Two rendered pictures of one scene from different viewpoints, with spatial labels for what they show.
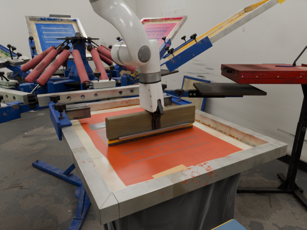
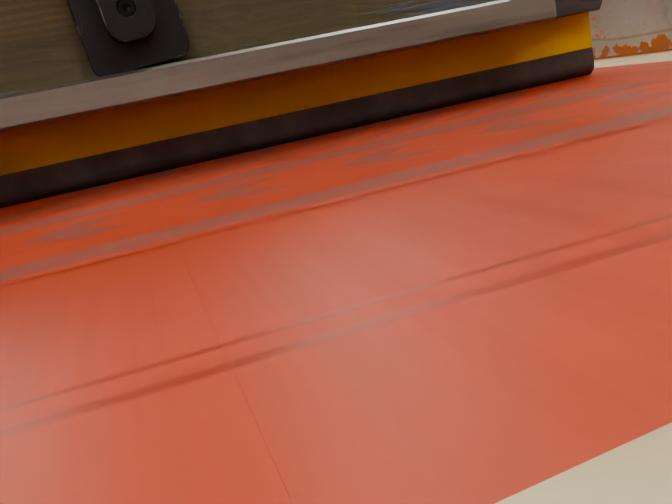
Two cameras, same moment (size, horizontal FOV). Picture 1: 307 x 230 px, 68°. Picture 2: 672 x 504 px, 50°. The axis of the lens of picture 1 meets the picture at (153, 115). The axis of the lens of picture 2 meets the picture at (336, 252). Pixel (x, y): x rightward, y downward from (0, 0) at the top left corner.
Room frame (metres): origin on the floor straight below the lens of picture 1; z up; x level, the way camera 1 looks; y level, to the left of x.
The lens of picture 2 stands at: (0.54, -0.12, 0.97)
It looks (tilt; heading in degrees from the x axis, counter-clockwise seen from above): 14 degrees down; 15
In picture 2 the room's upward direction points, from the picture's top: 12 degrees counter-clockwise
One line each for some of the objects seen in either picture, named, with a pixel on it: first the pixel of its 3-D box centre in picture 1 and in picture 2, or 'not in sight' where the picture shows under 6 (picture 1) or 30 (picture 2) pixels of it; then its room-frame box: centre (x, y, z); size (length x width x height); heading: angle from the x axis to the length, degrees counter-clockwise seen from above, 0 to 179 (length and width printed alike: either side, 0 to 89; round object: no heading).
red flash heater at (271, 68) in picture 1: (269, 72); not in sight; (1.73, -0.87, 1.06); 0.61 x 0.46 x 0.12; 89
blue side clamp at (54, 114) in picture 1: (59, 119); not in sight; (0.91, 0.40, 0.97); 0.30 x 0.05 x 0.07; 29
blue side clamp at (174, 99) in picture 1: (170, 102); not in sight; (1.18, -0.09, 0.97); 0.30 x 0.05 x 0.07; 29
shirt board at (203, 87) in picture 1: (169, 92); not in sight; (1.75, -0.12, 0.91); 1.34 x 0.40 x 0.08; 89
